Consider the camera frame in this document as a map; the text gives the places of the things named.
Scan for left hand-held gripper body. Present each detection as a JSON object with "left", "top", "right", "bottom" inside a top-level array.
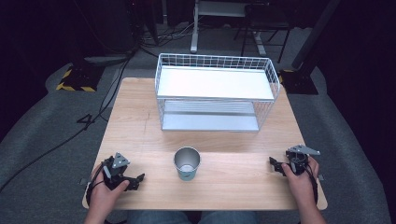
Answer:
[{"left": 102, "top": 151, "right": 132, "bottom": 191}]

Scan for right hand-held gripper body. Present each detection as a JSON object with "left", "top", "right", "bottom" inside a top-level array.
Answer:
[{"left": 285, "top": 144, "right": 321, "bottom": 175}]

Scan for person's right hand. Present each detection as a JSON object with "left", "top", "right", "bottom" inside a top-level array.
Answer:
[{"left": 280, "top": 156, "right": 320, "bottom": 213}]

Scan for person's left hand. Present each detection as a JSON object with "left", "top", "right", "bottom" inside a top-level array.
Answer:
[{"left": 88, "top": 163, "right": 131, "bottom": 217}]

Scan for person's left leg in jeans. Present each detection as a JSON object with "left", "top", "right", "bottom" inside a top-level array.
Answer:
[{"left": 126, "top": 210, "right": 189, "bottom": 224}]

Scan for person's leg in jeans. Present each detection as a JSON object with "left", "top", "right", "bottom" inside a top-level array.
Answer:
[
  {"left": 126, "top": 210, "right": 189, "bottom": 224},
  {"left": 200, "top": 210, "right": 260, "bottom": 224}
]

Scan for metal cup with teal sleeve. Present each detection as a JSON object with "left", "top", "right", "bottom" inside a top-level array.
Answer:
[{"left": 173, "top": 146, "right": 202, "bottom": 182}]

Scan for person's right leg in jeans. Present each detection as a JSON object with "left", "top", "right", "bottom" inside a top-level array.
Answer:
[{"left": 200, "top": 210, "right": 260, "bottom": 224}]

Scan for black metal chair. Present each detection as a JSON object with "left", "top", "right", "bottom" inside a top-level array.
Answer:
[{"left": 233, "top": 2, "right": 293, "bottom": 64}]

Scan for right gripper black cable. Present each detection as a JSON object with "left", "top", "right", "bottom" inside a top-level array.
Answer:
[{"left": 303, "top": 162, "right": 319, "bottom": 207}]

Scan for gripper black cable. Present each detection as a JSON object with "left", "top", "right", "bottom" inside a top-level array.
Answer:
[
  {"left": 303, "top": 162, "right": 319, "bottom": 207},
  {"left": 85, "top": 163, "right": 107, "bottom": 207}
]

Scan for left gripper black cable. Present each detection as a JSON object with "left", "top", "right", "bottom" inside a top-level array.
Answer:
[{"left": 85, "top": 163, "right": 107, "bottom": 207}]

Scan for long black floor cable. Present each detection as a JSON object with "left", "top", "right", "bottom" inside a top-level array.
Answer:
[{"left": 0, "top": 52, "right": 135, "bottom": 193}]

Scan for black yellow striped base plate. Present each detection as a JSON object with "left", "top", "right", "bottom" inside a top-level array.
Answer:
[
  {"left": 55, "top": 63, "right": 106, "bottom": 93},
  {"left": 277, "top": 68, "right": 319, "bottom": 96}
]

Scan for white wire shelf rack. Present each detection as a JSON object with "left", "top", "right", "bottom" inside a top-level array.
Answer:
[{"left": 154, "top": 52, "right": 281, "bottom": 133}]

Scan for black slanted post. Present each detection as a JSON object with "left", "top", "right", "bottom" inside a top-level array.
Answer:
[{"left": 290, "top": 0, "right": 343, "bottom": 71}]

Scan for bundle of floor cables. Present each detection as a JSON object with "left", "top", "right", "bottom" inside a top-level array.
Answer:
[{"left": 135, "top": 18, "right": 200, "bottom": 50}]

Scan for white metal desk frame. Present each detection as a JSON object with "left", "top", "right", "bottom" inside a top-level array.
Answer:
[{"left": 190, "top": 0, "right": 269, "bottom": 58}]

